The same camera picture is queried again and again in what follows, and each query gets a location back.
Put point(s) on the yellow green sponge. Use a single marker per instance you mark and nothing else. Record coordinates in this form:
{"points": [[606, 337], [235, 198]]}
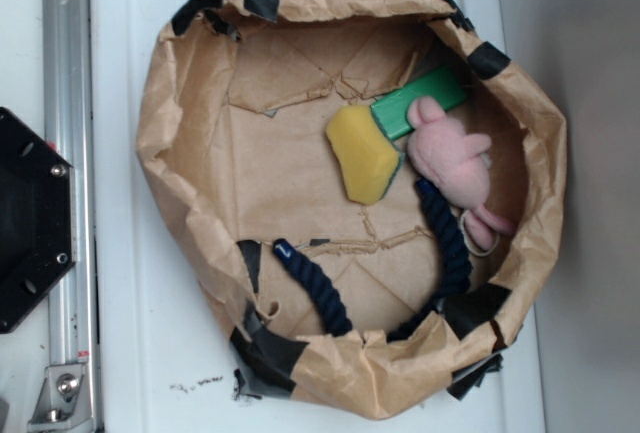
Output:
{"points": [[368, 160]]}

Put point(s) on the pink plush pig toy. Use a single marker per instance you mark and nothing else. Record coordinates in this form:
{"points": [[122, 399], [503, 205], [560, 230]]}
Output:
{"points": [[454, 161]]}

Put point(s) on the aluminium extrusion rail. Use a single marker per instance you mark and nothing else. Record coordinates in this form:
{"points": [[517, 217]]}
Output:
{"points": [[73, 302]]}

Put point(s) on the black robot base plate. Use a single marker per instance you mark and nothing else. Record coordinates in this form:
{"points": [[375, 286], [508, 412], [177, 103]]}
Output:
{"points": [[36, 220]]}

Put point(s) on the metal corner bracket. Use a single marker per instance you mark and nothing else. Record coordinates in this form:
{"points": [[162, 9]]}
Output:
{"points": [[63, 403]]}

